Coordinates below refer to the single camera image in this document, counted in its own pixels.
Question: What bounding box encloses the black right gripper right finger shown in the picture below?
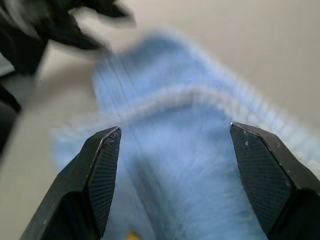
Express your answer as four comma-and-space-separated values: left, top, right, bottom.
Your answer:
229, 121, 320, 240

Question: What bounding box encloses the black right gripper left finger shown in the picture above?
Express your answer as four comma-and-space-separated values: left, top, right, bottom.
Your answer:
19, 126, 122, 240

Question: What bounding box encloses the light blue fluffy towel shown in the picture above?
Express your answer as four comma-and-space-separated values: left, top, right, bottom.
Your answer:
51, 28, 320, 240

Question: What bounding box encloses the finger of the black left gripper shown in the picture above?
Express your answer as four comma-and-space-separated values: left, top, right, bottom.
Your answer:
48, 21, 113, 52
69, 0, 137, 25

